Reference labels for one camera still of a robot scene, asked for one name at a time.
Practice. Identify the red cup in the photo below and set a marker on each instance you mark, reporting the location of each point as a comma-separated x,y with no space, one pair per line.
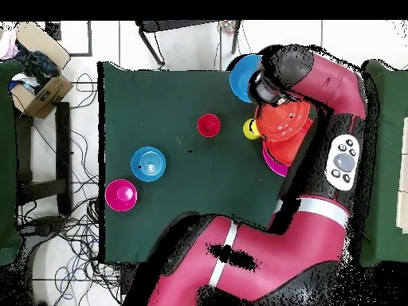
209,125

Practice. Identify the yellow cup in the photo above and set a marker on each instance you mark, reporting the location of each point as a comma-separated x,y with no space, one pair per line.
248,129

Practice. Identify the orange-red bowl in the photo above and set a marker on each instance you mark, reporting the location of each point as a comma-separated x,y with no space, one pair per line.
283,153
280,124

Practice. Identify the large blue bowl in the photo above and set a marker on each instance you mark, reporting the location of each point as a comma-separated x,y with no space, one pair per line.
240,79

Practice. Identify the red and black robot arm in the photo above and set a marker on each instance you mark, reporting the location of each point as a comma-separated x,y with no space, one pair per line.
287,248

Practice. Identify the small blue bowl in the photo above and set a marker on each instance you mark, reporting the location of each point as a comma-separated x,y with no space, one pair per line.
148,164

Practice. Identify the large pink bowl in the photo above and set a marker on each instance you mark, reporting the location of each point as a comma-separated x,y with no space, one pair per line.
274,164

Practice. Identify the dark green tablecloth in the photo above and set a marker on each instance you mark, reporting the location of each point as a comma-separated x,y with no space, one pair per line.
175,95

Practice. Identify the small magenta bowl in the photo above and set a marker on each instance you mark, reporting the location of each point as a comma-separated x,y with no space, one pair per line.
121,195

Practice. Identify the colourful small objects pile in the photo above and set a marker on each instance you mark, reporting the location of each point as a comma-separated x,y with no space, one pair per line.
228,27

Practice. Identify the cardboard box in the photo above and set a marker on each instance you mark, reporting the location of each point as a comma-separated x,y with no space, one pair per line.
47,95

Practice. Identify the green cloth covered table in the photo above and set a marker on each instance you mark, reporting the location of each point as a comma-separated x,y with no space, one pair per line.
389,127
8,159

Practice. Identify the dark blue cloth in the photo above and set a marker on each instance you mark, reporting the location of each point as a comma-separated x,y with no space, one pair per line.
38,67

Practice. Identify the black bench frame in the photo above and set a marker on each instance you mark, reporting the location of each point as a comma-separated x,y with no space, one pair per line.
62,143

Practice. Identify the black stool frame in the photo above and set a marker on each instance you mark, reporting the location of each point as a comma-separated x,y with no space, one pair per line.
149,26

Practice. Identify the black pedestal leg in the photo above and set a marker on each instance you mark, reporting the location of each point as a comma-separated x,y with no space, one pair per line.
47,224

